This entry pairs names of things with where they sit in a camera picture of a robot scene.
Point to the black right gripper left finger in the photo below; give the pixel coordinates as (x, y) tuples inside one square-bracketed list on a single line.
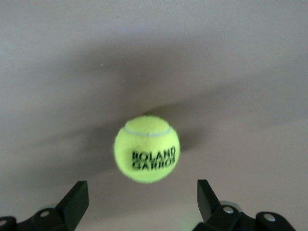
[(69, 209)]

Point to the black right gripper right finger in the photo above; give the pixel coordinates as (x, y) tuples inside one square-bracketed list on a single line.
[(211, 211)]

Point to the tennis ball with black print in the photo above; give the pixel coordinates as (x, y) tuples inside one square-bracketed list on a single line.
[(146, 149)]

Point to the brown table mat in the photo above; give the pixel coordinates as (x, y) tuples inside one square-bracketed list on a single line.
[(72, 60)]

